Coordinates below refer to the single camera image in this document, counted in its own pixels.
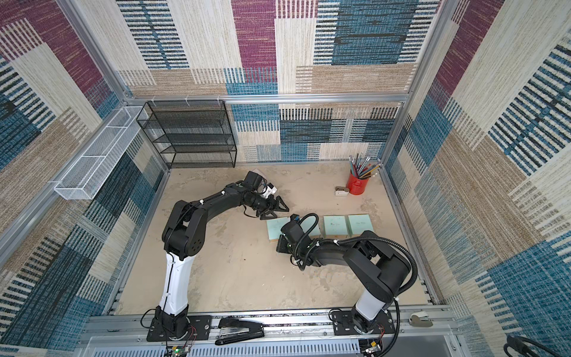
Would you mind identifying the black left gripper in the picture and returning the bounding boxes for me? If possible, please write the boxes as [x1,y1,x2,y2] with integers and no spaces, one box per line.
[250,195,292,222]

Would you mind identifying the red pencil cup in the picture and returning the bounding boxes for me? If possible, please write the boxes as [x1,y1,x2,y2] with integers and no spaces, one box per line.
[346,174,369,196]

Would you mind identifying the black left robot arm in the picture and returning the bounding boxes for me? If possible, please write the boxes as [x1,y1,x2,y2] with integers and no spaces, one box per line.
[147,171,289,344]

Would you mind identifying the white tape dispenser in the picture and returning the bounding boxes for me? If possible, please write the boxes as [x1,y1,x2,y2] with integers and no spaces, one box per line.
[335,186,349,196]

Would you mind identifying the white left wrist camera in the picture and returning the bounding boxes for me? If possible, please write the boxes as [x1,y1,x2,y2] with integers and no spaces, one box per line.
[261,183,277,199]

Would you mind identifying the mint drawer jewelry box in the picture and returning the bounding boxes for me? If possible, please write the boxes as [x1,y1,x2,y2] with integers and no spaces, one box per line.
[347,214,374,237]

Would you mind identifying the black stapler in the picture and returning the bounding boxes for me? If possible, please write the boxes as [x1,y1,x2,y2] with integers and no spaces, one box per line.
[215,318,265,346]

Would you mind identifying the white mesh wall basket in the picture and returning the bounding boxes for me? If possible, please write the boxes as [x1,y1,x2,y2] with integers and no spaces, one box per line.
[54,107,142,200]

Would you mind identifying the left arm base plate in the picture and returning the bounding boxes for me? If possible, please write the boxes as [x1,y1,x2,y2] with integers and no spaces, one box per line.
[146,315,212,344]

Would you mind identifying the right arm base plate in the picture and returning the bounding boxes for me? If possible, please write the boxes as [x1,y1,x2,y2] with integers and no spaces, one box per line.
[328,308,396,336]

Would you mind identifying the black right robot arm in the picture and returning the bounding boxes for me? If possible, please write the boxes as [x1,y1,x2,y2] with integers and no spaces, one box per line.
[277,214,418,333]

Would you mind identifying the black wire shelf rack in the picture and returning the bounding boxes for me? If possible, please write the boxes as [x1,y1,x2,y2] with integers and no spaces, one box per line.
[136,100,237,169]

